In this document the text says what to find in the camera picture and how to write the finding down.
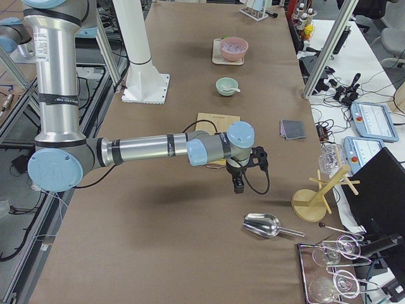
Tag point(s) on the wine glass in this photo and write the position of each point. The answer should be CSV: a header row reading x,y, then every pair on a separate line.
x,y
344,252
338,287

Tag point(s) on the lower wine glass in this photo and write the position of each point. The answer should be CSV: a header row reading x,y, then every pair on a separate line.
x,y
338,287

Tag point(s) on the steel ice scoop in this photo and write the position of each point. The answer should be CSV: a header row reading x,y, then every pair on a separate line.
x,y
267,225

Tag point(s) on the upper wine glass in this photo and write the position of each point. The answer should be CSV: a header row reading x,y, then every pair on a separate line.
x,y
344,252

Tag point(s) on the pink bowl of ice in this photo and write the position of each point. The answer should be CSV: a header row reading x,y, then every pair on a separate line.
x,y
233,48

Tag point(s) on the wooden cup tree stand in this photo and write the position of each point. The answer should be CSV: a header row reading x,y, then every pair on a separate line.
x,y
312,206

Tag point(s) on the grey folded cloth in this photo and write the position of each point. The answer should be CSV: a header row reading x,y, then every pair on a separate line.
x,y
291,129

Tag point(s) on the clear crystal glass dish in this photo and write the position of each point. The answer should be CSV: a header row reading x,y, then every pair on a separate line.
x,y
331,158

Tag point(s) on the upper teach pendant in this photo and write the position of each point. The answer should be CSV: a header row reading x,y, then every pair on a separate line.
x,y
373,121

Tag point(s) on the aluminium frame post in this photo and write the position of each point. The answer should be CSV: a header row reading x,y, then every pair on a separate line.
x,y
330,43

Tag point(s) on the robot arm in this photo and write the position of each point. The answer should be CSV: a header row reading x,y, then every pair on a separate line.
x,y
64,155

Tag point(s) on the lower teach pendant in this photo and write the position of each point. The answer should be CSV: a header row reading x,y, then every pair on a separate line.
x,y
360,150

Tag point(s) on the teach pendant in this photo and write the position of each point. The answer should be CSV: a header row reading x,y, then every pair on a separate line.
x,y
360,150
373,121

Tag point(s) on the bamboo cutting board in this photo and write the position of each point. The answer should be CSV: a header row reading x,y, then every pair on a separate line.
x,y
212,123

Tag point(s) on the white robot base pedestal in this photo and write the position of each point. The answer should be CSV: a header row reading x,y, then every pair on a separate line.
x,y
144,83

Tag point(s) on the mint green bowl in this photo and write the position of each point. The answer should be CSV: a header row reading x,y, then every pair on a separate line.
x,y
227,86

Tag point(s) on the white ceramic spoon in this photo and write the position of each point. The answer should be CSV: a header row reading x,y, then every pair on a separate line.
x,y
231,89

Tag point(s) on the cream serving tray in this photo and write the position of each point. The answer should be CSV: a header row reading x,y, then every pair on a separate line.
x,y
217,57

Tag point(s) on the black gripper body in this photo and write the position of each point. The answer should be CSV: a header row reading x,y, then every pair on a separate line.
x,y
235,172

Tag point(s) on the black monitor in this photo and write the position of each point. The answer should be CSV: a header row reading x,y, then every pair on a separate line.
x,y
379,206

